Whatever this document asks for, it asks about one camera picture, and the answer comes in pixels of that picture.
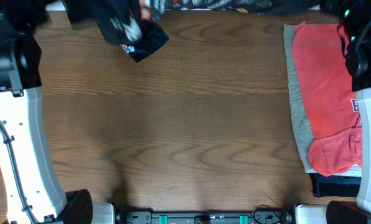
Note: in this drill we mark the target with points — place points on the black orange-patterned jersey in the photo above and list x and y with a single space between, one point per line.
131 23

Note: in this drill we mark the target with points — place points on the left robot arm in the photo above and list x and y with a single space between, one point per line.
34 194

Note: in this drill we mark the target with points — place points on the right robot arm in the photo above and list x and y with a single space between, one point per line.
333 68

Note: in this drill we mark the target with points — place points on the grey folded cloth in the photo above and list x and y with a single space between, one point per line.
297 109

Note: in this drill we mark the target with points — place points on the red printed t-shirt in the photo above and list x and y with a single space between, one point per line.
325 99

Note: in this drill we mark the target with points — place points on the dark navy folded garment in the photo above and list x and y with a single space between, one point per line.
334 186

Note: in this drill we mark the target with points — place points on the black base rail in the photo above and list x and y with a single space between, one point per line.
259 215

